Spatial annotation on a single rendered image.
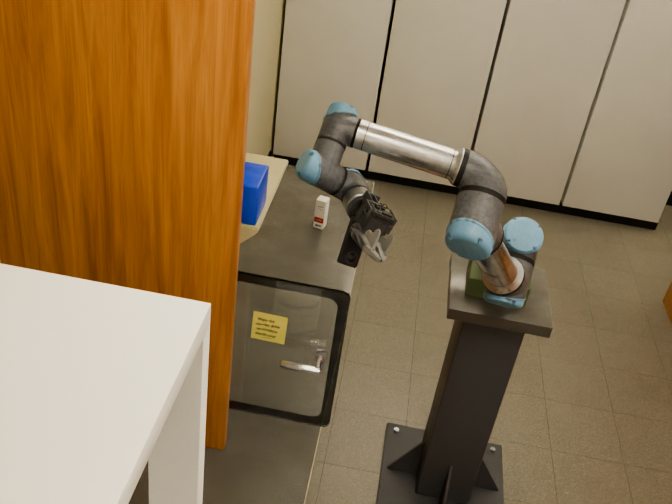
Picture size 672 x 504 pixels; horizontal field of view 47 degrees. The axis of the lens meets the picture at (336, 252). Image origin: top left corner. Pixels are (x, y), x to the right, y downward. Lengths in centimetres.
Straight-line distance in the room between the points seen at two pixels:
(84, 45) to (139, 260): 43
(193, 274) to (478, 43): 329
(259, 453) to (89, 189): 74
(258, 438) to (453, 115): 320
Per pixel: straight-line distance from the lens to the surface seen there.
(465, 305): 243
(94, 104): 145
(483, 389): 269
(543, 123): 481
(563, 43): 466
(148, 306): 59
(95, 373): 54
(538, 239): 227
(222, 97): 136
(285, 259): 249
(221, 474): 183
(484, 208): 186
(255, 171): 158
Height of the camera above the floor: 235
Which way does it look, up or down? 33 degrees down
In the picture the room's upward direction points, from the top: 9 degrees clockwise
